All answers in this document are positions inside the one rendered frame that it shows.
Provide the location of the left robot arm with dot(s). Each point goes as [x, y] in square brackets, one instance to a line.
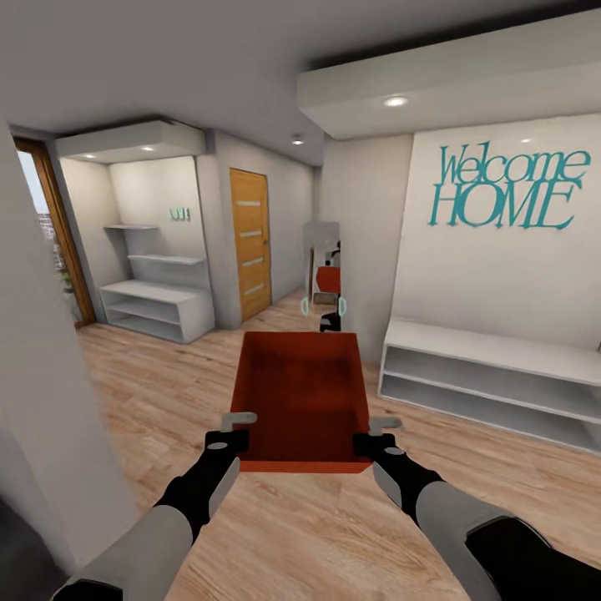
[142, 565]

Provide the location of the door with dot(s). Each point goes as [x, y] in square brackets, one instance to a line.
[42, 184]
[249, 202]

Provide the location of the storage box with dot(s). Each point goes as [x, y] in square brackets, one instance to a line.
[308, 393]

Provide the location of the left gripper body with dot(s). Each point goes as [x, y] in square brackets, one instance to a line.
[239, 437]

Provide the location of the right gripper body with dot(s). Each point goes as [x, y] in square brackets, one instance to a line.
[363, 443]

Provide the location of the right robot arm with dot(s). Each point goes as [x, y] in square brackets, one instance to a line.
[495, 554]

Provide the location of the standing mirror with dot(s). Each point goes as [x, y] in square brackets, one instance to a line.
[322, 278]

